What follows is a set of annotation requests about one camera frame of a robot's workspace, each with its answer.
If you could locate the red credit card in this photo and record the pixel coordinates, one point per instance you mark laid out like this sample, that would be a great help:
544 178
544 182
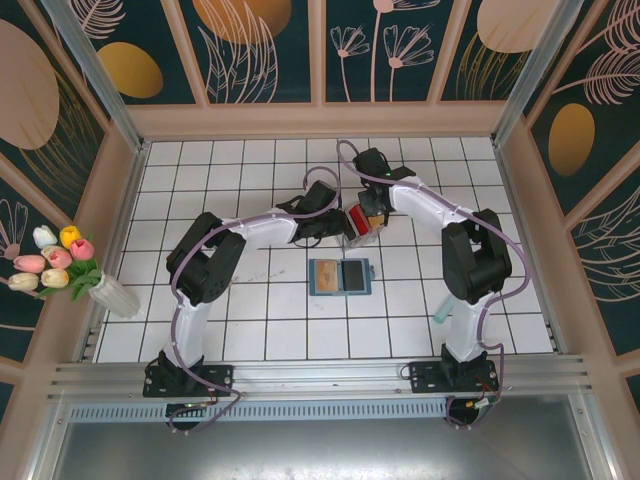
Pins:
359 219

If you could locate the clear acrylic card box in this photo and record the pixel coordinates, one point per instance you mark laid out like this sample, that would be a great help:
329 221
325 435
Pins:
362 241

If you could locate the gold numbered credit card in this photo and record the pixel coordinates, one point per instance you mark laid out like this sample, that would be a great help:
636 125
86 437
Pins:
327 275

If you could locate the black credit card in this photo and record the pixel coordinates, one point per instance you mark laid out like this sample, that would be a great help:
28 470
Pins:
353 275

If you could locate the teal leather card holder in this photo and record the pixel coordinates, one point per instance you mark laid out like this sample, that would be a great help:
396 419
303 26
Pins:
367 283

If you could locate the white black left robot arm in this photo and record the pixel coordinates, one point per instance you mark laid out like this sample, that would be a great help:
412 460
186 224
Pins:
187 325

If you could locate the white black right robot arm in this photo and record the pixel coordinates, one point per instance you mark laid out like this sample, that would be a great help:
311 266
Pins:
462 330

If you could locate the teal plastic hand-shaped scratcher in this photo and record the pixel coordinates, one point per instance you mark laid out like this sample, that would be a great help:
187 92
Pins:
442 314

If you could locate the white ribbed vase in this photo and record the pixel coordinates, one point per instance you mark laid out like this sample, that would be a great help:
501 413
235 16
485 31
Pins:
117 297

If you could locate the red pink tulip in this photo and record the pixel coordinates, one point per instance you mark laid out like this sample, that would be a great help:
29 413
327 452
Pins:
81 248

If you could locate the cream pink tulip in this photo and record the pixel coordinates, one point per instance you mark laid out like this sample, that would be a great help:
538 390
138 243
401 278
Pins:
56 256

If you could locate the peach yellow tulip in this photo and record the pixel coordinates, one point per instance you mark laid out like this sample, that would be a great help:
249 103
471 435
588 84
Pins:
54 277

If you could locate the white tulip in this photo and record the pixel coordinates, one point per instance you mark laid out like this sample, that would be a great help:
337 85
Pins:
43 235

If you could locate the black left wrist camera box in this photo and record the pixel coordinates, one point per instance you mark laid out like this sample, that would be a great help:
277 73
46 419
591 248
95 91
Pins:
320 192

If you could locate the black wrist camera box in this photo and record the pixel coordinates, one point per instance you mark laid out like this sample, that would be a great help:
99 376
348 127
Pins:
320 192
370 160

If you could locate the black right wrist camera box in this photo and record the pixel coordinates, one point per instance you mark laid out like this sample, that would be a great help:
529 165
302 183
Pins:
370 160

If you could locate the aluminium mounting rail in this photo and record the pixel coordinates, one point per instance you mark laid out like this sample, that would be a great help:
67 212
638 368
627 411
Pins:
320 375

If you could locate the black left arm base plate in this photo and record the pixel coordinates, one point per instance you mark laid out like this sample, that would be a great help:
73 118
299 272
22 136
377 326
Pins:
220 375

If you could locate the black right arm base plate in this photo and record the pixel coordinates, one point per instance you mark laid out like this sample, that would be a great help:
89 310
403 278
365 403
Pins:
425 377

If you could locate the aluminium frame post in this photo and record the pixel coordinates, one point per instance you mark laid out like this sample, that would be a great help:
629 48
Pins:
95 75
535 65

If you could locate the aluminium side rail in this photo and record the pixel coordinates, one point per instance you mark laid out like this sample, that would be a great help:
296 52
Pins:
92 340
555 335

